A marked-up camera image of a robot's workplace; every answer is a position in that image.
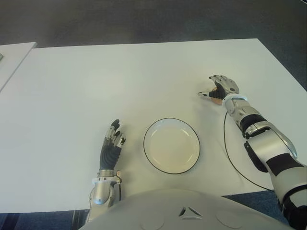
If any yellow-red apple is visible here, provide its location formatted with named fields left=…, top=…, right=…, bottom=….
left=210, top=88, right=223, bottom=105

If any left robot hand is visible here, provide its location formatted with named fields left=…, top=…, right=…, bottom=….
left=99, top=119, right=127, bottom=171

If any grey robot torso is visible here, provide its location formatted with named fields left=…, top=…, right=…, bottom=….
left=79, top=188, right=295, bottom=230

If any white plate black rim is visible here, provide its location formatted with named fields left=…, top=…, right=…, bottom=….
left=143, top=117, right=201, bottom=174

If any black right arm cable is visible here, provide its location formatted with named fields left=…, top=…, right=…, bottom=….
left=223, top=111, right=275, bottom=191

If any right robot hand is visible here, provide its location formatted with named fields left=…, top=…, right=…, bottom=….
left=197, top=74, right=240, bottom=100

